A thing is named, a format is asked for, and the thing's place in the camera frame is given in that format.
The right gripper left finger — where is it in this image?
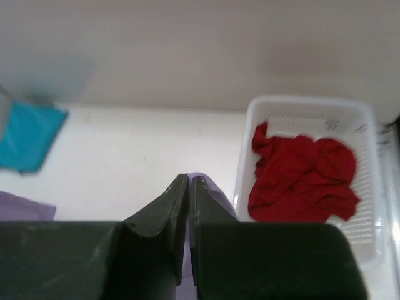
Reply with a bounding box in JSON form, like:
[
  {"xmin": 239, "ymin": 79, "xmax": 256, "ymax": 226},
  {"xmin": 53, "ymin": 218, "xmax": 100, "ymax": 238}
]
[{"xmin": 122, "ymin": 174, "xmax": 188, "ymax": 286}]

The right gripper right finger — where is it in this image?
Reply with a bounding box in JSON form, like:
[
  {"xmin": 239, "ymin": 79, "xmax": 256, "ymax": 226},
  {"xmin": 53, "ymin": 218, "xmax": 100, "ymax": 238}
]
[{"xmin": 189, "ymin": 176, "xmax": 239, "ymax": 286}]

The red t shirt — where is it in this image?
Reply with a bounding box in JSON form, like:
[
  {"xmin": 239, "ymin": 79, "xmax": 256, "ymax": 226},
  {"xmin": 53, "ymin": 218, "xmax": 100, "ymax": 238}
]
[{"xmin": 247, "ymin": 122, "xmax": 360, "ymax": 223}]

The purple t shirt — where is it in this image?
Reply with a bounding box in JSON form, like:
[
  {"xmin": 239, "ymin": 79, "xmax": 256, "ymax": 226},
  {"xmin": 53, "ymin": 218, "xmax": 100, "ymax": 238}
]
[{"xmin": 1, "ymin": 173, "xmax": 236, "ymax": 299}]

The teal t shirt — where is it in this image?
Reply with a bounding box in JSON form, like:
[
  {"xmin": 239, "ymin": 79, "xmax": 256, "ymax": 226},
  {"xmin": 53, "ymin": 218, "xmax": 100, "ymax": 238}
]
[{"xmin": 1, "ymin": 102, "xmax": 69, "ymax": 173}]

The white plastic basket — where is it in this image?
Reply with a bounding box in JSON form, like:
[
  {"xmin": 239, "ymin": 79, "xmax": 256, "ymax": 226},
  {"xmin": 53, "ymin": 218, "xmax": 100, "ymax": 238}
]
[{"xmin": 233, "ymin": 95, "xmax": 385, "ymax": 270}]

